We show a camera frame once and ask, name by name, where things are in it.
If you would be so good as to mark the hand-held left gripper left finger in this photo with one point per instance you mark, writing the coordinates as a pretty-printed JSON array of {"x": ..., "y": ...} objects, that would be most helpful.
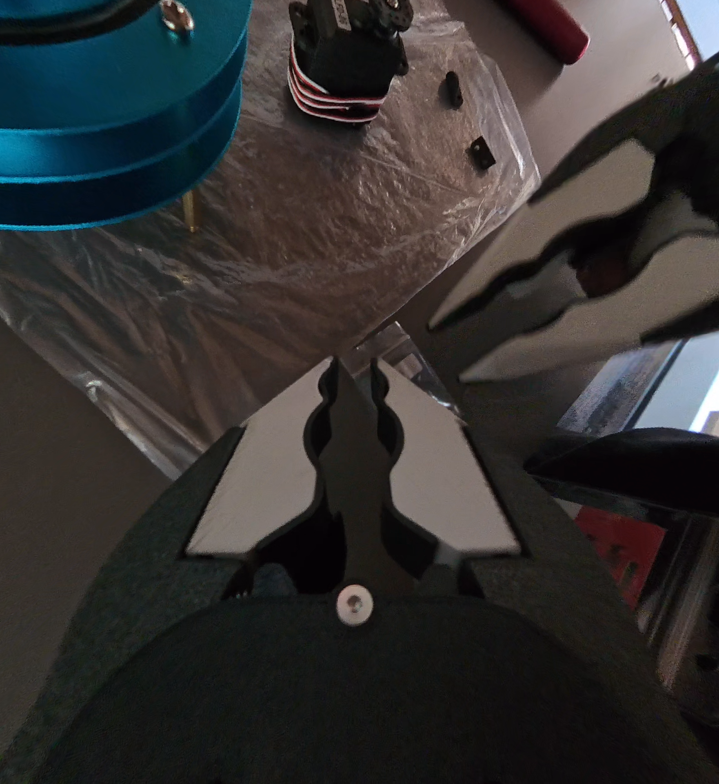
[{"x": 255, "y": 490}]

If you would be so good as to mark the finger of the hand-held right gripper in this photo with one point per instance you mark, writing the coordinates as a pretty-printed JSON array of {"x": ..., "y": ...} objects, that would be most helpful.
[
  {"x": 567, "y": 226},
  {"x": 641, "y": 294}
]

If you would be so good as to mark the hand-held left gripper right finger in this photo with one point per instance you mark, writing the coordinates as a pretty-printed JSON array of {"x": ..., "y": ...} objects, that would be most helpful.
[{"x": 451, "y": 490}]

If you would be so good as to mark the small black plastic part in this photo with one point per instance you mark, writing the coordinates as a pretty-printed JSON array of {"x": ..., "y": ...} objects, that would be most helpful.
[
  {"x": 449, "y": 89},
  {"x": 482, "y": 155}
]

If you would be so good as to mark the small clear zip bag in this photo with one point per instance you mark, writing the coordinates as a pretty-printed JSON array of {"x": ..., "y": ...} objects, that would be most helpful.
[{"x": 408, "y": 361}]

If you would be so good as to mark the black servo motor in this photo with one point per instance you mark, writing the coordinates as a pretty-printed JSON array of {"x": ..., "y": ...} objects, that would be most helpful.
[{"x": 347, "y": 55}]

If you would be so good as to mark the blue toy robot arm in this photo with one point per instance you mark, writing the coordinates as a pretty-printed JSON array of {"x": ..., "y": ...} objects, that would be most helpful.
[{"x": 90, "y": 122}]

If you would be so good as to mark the grey desk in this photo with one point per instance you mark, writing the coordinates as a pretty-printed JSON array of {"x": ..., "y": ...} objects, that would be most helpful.
[{"x": 29, "y": 429}]

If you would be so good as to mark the red metal tube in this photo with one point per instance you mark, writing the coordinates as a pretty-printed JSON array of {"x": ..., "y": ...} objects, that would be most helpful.
[{"x": 549, "y": 27}]

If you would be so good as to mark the large clear plastic bag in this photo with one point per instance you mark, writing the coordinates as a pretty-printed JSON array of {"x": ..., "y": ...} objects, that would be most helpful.
[{"x": 304, "y": 245}]

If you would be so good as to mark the clear packaged tool box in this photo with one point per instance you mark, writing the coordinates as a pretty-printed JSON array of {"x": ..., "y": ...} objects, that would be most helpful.
[{"x": 690, "y": 582}]

